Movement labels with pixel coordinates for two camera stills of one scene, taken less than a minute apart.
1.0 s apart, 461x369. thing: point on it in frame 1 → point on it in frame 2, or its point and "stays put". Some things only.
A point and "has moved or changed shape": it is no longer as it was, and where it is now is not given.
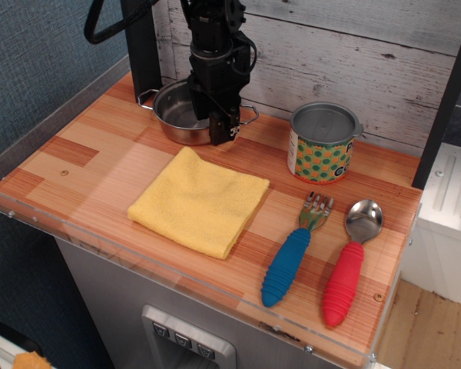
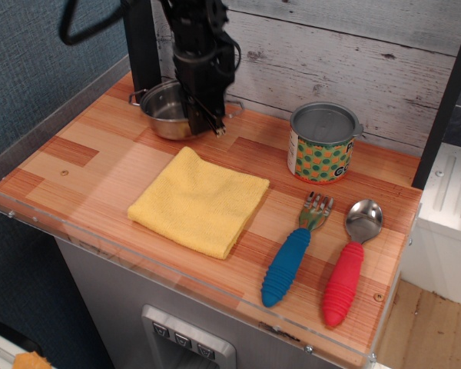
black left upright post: (142, 48) stays put
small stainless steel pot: (173, 111) has moved or changed shape
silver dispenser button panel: (174, 343) stays put
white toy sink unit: (440, 257) stays put
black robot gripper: (220, 68) → (206, 74)
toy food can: (321, 141) stays put
